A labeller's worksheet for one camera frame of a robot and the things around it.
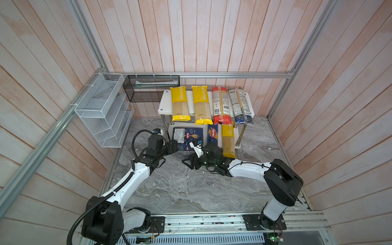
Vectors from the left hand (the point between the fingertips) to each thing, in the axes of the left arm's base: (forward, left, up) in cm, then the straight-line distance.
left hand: (171, 146), depth 85 cm
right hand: (-7, -8, -3) cm, 11 cm away
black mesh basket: (+42, +19, +9) cm, 47 cm away
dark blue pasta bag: (+9, -7, -3) cm, 12 cm away
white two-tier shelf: (+11, +2, +18) cm, 21 cm away
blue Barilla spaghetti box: (+14, -25, -6) cm, 29 cm away
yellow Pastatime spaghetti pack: (+9, -35, -7) cm, 37 cm away
